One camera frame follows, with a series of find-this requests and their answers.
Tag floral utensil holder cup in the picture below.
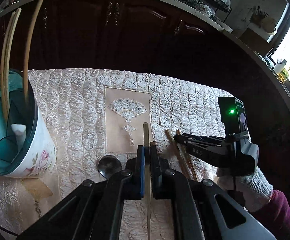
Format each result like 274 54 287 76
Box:
0 69 58 179

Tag dark wooden kitchen cabinets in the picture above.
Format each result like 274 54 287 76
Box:
0 0 290 160

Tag floral ceramic bowl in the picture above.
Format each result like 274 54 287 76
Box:
196 3 216 17

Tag white plastic bottle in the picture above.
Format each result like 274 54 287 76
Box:
273 59 288 75

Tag person's right forearm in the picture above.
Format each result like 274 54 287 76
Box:
245 189 290 240

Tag wooden chopstick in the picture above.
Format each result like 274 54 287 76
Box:
23 0 50 102
143 122 152 240
176 129 194 172
4 8 22 117
0 11 16 112
165 129 199 182

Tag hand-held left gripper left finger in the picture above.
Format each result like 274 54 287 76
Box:
17 145 146 240

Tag person's right hand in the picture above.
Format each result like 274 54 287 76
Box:
214 166 274 213

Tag embroidered cream tablecloth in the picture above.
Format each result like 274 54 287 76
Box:
0 67 236 240

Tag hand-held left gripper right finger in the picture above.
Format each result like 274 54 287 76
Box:
149 142 284 240

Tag metal spoon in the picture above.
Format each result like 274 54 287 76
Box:
98 155 122 180

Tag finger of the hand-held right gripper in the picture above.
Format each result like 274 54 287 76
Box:
184 142 230 167
174 133 230 146

